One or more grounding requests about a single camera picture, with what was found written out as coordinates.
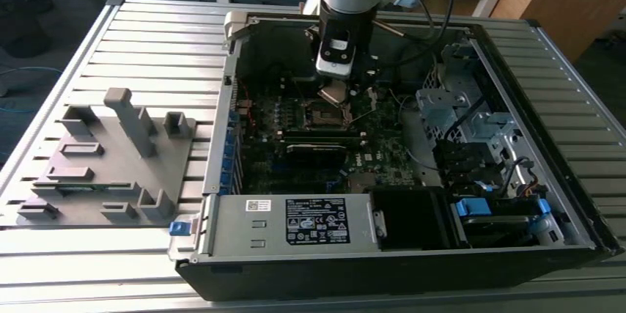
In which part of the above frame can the silver CPU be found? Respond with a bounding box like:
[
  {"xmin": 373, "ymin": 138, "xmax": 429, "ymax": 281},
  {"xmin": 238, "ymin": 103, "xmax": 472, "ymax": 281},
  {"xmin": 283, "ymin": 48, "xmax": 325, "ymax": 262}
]
[{"xmin": 317, "ymin": 80, "xmax": 354, "ymax": 104}]

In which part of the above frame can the metal socket cover frame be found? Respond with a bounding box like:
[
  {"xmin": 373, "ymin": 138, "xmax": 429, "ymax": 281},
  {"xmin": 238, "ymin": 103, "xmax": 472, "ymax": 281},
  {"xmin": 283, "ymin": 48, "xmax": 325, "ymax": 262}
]
[{"xmin": 343, "ymin": 86, "xmax": 382, "ymax": 113}]

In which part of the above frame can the metal CPU socket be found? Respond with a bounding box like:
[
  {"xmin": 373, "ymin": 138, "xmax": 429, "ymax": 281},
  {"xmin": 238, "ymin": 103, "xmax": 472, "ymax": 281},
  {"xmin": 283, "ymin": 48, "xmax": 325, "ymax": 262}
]
[{"xmin": 302, "ymin": 98, "xmax": 358, "ymax": 131}]

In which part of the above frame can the black RAM slot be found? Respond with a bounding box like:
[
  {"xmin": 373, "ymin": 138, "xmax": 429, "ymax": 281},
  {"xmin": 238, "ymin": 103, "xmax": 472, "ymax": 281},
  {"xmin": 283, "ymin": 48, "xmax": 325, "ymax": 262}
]
[
  {"xmin": 282, "ymin": 132, "xmax": 366, "ymax": 138},
  {"xmin": 281, "ymin": 128, "xmax": 366, "ymax": 133},
  {"xmin": 283, "ymin": 140, "xmax": 367, "ymax": 146},
  {"xmin": 282, "ymin": 136, "xmax": 367, "ymax": 141}
]

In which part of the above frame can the silver metal disk bay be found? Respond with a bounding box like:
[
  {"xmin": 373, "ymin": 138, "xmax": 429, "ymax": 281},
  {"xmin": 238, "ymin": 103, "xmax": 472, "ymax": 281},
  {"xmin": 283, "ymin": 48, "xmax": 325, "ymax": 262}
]
[{"xmin": 416, "ymin": 43, "xmax": 528, "ymax": 182}]

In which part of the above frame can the green motherboard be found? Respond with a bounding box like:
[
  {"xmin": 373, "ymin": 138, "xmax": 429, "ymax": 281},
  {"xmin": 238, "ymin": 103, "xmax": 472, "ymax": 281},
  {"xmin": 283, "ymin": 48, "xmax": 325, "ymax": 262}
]
[{"xmin": 234, "ymin": 78, "xmax": 441, "ymax": 195}]

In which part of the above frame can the black graphics card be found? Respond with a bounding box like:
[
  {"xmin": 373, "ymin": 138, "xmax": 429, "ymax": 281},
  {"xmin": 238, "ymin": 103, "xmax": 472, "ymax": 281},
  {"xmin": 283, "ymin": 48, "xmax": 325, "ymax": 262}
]
[{"xmin": 285, "ymin": 143, "xmax": 351, "ymax": 178}]

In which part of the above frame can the dark chipset heatsink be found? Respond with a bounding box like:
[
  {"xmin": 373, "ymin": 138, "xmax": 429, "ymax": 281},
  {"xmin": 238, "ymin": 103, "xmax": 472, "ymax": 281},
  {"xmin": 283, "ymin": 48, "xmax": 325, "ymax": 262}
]
[{"xmin": 347, "ymin": 172, "xmax": 378, "ymax": 193}]

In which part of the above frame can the blue disk carrier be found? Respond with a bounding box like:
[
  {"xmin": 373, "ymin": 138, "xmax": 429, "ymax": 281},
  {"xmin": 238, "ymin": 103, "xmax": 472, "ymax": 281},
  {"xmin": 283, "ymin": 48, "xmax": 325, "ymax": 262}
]
[{"xmin": 453, "ymin": 196, "xmax": 493, "ymax": 218}]

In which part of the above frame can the silver power supply with label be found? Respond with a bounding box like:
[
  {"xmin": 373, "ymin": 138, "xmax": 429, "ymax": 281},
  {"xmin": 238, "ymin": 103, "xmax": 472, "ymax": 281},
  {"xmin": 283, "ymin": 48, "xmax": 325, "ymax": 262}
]
[{"xmin": 207, "ymin": 194, "xmax": 384, "ymax": 255}]

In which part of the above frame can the grey plastic parts rack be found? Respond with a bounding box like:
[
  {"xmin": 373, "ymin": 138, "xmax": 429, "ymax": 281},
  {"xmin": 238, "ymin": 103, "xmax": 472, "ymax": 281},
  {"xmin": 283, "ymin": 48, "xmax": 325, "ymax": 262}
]
[{"xmin": 14, "ymin": 87, "xmax": 199, "ymax": 227}]

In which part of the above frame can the blue case latch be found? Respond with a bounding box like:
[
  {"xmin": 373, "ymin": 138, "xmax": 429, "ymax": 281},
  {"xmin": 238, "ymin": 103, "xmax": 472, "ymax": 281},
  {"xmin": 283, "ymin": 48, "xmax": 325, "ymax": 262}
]
[{"xmin": 167, "ymin": 220, "xmax": 191, "ymax": 237}]

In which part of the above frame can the black and grey PC case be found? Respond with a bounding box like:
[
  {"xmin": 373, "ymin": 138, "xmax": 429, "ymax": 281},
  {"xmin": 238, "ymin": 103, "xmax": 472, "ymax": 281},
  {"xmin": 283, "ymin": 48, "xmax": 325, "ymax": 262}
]
[{"xmin": 166, "ymin": 10, "xmax": 626, "ymax": 303}]

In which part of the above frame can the black office chair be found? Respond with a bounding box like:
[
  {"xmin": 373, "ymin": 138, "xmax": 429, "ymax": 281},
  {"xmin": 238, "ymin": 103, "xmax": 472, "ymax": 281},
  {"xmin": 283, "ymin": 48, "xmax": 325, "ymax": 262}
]
[{"xmin": 0, "ymin": 0, "xmax": 55, "ymax": 59}]

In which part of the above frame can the green RAM stick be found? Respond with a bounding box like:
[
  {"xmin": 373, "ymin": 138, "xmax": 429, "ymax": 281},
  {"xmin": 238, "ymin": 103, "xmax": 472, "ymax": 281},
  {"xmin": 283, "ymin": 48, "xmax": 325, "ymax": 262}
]
[{"xmin": 56, "ymin": 183, "xmax": 134, "ymax": 194}]

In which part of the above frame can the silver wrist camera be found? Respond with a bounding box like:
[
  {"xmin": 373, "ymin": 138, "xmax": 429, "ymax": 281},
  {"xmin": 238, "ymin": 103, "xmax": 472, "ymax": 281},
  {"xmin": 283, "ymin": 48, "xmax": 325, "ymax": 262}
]
[{"xmin": 314, "ymin": 36, "xmax": 357, "ymax": 80}]

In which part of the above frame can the thin grey wire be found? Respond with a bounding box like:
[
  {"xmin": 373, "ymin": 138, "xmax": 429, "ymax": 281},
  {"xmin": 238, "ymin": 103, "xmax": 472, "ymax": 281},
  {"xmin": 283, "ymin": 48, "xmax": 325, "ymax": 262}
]
[{"xmin": 397, "ymin": 93, "xmax": 441, "ymax": 173}]

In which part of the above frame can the black drive cable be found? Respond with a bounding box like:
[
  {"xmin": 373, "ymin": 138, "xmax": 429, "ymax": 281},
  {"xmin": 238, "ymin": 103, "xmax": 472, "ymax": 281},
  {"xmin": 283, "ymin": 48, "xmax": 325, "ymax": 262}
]
[{"xmin": 441, "ymin": 93, "xmax": 490, "ymax": 147}]

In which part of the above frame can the black plastic duct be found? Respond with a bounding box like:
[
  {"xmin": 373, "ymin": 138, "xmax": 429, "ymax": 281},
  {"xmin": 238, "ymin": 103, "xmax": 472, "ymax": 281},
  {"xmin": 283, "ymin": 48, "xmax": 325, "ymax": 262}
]
[{"xmin": 365, "ymin": 185, "xmax": 465, "ymax": 252}]

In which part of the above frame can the orange and yellow wire bundle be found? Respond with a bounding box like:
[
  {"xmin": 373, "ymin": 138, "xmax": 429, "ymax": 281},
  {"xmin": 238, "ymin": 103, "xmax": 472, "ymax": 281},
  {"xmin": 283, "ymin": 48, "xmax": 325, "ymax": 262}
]
[{"xmin": 516, "ymin": 175, "xmax": 542, "ymax": 199}]

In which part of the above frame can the blue floor cable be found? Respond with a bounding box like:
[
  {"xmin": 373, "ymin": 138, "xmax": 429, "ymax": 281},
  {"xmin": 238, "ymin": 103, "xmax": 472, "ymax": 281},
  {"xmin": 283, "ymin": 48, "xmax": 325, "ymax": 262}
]
[{"xmin": 0, "ymin": 65, "xmax": 66, "ymax": 114}]

